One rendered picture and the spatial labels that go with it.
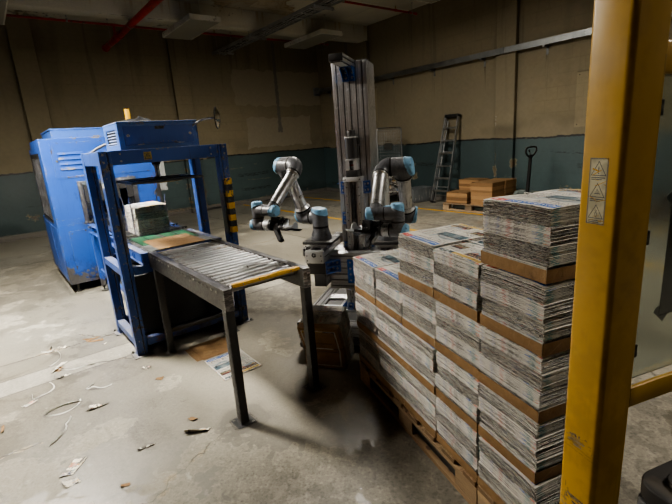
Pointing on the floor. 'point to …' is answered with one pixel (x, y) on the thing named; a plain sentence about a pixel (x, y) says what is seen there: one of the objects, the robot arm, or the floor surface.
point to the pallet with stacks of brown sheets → (476, 187)
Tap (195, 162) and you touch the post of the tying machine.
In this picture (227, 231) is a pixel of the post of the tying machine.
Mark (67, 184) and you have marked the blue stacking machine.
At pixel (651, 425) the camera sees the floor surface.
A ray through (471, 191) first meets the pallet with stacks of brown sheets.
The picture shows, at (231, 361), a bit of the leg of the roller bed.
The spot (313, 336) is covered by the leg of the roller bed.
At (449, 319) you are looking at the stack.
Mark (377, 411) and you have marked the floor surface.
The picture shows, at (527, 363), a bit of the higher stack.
